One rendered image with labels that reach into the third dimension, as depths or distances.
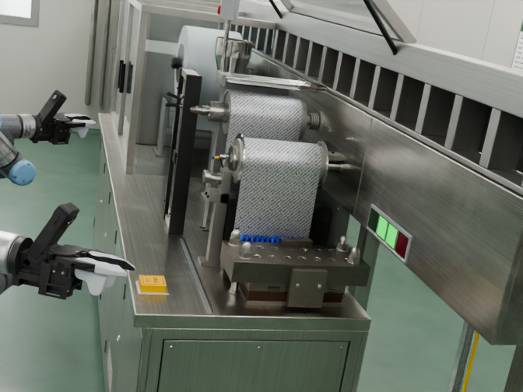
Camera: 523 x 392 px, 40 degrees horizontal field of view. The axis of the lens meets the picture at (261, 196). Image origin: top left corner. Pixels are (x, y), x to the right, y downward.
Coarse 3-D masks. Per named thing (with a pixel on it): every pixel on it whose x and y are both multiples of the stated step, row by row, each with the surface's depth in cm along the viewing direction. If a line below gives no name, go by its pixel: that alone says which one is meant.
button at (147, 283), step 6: (144, 276) 201; (150, 276) 202; (156, 276) 202; (162, 276) 203; (144, 282) 197; (150, 282) 198; (156, 282) 198; (162, 282) 199; (144, 288) 196; (150, 288) 196; (156, 288) 197; (162, 288) 197
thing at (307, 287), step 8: (296, 272) 196; (304, 272) 197; (312, 272) 197; (320, 272) 198; (296, 280) 197; (304, 280) 198; (312, 280) 198; (320, 280) 199; (296, 288) 198; (304, 288) 198; (312, 288) 199; (320, 288) 199; (288, 296) 199; (296, 296) 199; (304, 296) 199; (312, 296) 200; (320, 296) 200; (288, 304) 199; (296, 304) 199; (304, 304) 200; (312, 304) 201; (320, 304) 201
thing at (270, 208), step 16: (240, 192) 208; (256, 192) 210; (272, 192) 211; (288, 192) 212; (304, 192) 213; (240, 208) 210; (256, 208) 211; (272, 208) 212; (288, 208) 214; (304, 208) 215; (240, 224) 211; (256, 224) 213; (272, 224) 214; (288, 224) 215; (304, 224) 217
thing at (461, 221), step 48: (336, 96) 229; (336, 144) 226; (384, 144) 192; (336, 192) 223; (384, 192) 191; (432, 192) 167; (480, 192) 148; (432, 240) 165; (480, 240) 147; (432, 288) 164; (480, 288) 146
